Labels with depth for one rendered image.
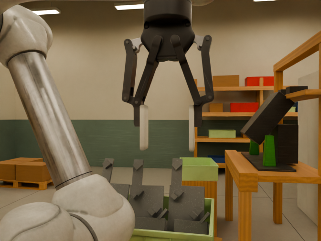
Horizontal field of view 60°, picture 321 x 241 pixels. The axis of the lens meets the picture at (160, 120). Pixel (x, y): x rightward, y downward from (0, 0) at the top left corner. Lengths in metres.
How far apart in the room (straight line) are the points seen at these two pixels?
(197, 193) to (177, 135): 5.93
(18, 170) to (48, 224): 5.29
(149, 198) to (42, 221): 0.74
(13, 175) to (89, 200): 5.29
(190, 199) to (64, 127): 0.66
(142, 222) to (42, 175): 4.49
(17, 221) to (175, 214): 0.77
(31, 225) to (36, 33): 0.53
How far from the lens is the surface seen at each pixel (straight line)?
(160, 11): 0.43
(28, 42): 0.85
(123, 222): 0.74
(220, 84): 6.61
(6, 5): 0.72
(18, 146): 8.77
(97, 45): 7.84
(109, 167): 1.35
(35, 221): 0.57
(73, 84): 7.93
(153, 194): 1.25
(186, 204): 1.22
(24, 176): 5.80
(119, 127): 7.41
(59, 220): 0.58
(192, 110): 0.42
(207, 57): 0.43
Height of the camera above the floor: 1.34
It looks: 1 degrees down
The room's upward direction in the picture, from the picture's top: straight up
